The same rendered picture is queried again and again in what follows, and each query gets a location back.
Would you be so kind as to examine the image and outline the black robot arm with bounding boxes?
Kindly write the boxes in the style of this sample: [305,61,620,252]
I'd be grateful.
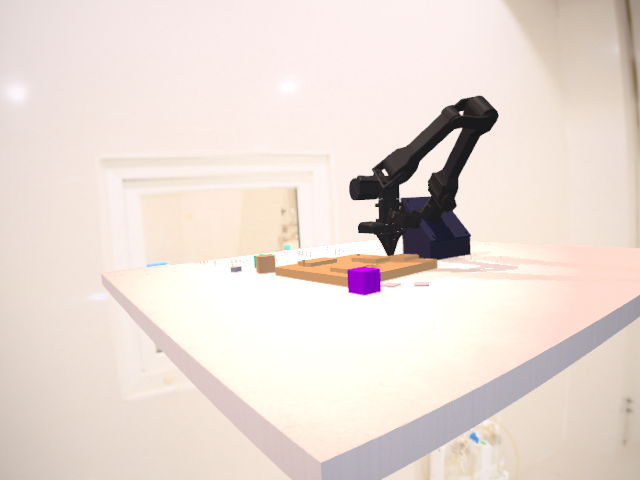
[349,95,499,229]

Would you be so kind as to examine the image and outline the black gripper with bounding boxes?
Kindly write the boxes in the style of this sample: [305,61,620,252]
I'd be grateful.
[358,198,406,256]

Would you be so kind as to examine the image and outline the orange block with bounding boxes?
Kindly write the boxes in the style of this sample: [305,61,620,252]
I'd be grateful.
[255,254,275,274]

